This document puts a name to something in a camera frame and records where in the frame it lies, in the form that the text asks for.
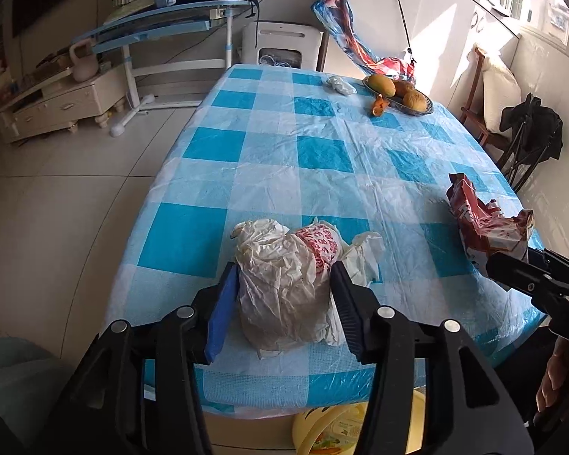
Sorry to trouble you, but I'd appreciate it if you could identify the person's right hand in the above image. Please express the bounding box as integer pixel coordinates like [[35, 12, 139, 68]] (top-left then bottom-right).
[[536, 339, 569, 413]]

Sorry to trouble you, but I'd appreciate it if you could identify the blue checked plastic tablecloth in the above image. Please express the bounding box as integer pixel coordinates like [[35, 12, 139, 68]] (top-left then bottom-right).
[[99, 63, 548, 420]]

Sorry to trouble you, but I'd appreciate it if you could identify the white chair cushion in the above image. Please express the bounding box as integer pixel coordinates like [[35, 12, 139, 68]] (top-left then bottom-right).
[[481, 54, 522, 131]]

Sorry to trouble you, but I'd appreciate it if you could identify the wooden chair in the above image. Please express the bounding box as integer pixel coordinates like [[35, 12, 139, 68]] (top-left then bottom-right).
[[460, 45, 522, 152]]

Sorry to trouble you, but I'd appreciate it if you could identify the colourful hanging bag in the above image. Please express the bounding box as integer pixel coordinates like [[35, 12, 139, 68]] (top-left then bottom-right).
[[311, 0, 418, 81]]

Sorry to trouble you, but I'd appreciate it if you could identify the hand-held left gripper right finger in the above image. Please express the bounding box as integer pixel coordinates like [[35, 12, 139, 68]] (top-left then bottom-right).
[[329, 262, 536, 455]]

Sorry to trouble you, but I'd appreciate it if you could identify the yellow mango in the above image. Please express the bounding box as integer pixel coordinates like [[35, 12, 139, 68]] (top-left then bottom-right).
[[366, 73, 396, 97]]

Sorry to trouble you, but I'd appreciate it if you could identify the small white crumpled wrapper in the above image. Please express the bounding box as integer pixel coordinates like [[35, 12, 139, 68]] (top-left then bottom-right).
[[325, 75, 357, 96]]

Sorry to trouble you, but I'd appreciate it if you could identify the white cabinet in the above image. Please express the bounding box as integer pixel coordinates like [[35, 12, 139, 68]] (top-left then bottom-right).
[[336, 0, 522, 119]]

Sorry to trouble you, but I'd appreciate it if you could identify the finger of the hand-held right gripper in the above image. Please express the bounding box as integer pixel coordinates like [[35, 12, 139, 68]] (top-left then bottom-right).
[[484, 246, 569, 305]]

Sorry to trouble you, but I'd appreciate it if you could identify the blue study desk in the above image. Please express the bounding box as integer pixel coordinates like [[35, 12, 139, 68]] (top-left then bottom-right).
[[71, 0, 259, 138]]

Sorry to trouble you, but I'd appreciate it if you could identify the yellow bin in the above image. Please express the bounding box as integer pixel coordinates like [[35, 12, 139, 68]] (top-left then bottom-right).
[[291, 391, 428, 455]]

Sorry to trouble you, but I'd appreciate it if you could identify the red snack wrapper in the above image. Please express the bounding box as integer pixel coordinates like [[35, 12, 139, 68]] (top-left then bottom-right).
[[446, 172, 536, 278]]

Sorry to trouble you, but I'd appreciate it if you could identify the pink kettlebell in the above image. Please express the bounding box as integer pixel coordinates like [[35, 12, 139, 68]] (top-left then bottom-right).
[[69, 40, 99, 82]]

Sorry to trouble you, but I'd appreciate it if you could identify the white plastic bag red print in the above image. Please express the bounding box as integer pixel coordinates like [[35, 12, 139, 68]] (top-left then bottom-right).
[[231, 217, 386, 360]]

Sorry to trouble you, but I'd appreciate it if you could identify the black folding chair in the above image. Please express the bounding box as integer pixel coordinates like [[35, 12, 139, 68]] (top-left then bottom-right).
[[498, 118, 551, 195], [500, 93, 564, 162]]

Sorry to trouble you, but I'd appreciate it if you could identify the orange round fruit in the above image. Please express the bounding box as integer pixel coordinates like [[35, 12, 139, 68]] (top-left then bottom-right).
[[402, 90, 428, 111]]

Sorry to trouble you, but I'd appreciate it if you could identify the dark fruit bowl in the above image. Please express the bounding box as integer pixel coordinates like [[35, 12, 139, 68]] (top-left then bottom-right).
[[362, 78, 434, 117]]

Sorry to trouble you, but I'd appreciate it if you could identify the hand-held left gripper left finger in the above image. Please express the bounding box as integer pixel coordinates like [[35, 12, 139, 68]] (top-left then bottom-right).
[[42, 262, 240, 455]]

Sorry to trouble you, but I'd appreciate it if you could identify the cream television cabinet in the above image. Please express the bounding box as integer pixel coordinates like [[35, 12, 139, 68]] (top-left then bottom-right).
[[0, 64, 129, 145]]

